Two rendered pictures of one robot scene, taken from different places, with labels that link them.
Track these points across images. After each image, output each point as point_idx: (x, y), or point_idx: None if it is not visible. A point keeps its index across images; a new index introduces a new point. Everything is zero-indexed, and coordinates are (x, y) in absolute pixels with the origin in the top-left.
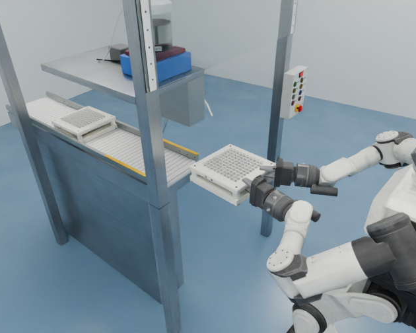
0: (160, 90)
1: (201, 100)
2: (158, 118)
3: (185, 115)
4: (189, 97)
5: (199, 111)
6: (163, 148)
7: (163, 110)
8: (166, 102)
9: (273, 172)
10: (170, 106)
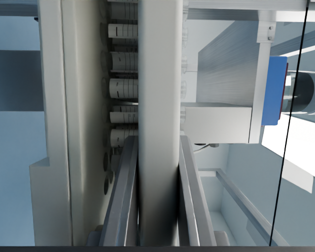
0: (265, 49)
1: (212, 136)
2: (257, 1)
3: (197, 106)
4: (229, 108)
5: (197, 131)
6: (195, 5)
7: (184, 103)
8: (196, 103)
9: (190, 225)
10: (195, 104)
